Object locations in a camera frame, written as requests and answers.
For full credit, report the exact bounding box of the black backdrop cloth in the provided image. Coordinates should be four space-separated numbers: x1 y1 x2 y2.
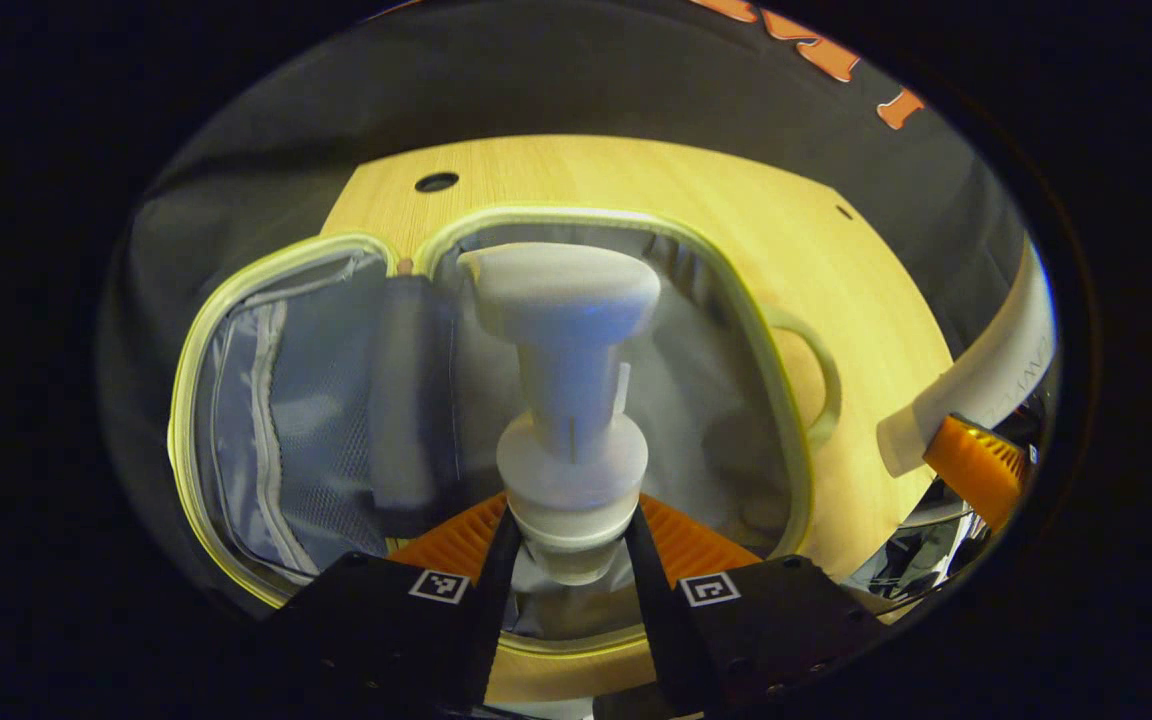
101 0 1037 601

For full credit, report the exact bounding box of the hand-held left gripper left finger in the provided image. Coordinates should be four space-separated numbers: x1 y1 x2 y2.
256 490 522 720

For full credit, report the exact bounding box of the white squeeze tube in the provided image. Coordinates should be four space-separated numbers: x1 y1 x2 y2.
876 235 1057 479

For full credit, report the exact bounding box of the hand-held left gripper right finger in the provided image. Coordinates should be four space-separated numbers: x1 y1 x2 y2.
626 495 887 720

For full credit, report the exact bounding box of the white pump bottle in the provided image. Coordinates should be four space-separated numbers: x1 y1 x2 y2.
456 243 662 586

